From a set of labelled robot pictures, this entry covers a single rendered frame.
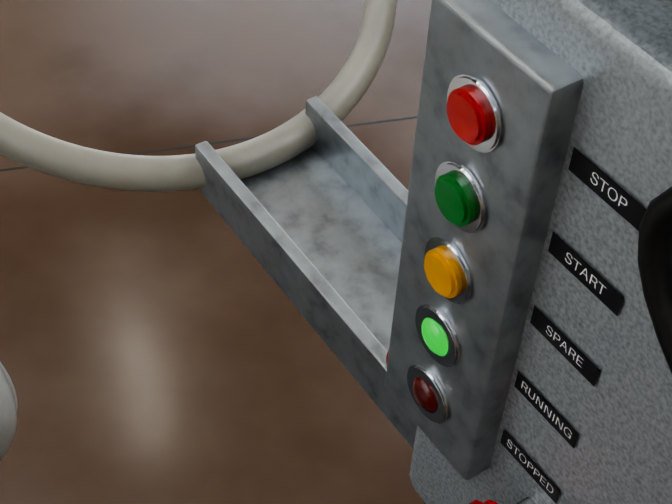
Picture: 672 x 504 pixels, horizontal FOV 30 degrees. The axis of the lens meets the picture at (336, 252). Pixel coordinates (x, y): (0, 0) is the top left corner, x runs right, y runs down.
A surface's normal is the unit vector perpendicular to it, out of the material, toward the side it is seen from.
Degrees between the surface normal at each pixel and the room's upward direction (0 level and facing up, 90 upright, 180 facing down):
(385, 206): 90
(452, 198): 90
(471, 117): 90
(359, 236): 2
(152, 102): 0
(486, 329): 90
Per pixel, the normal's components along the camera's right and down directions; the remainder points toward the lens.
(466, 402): -0.83, 0.39
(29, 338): 0.04, -0.68
